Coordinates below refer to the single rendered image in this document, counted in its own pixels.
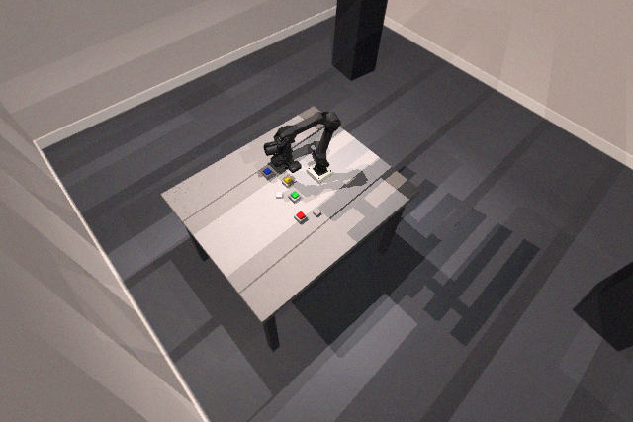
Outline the yellow button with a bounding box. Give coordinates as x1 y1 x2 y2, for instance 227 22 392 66
282 176 294 189

